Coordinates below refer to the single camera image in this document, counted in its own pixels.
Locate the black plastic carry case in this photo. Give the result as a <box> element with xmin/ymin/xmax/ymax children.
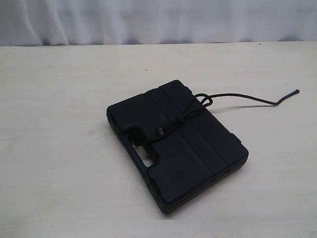
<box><xmin>106</xmin><ymin>80</ymin><xmax>248</xmax><ymax>214</ymax></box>

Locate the black rope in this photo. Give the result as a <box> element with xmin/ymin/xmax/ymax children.
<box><xmin>126</xmin><ymin>89</ymin><xmax>301</xmax><ymax>152</ymax></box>

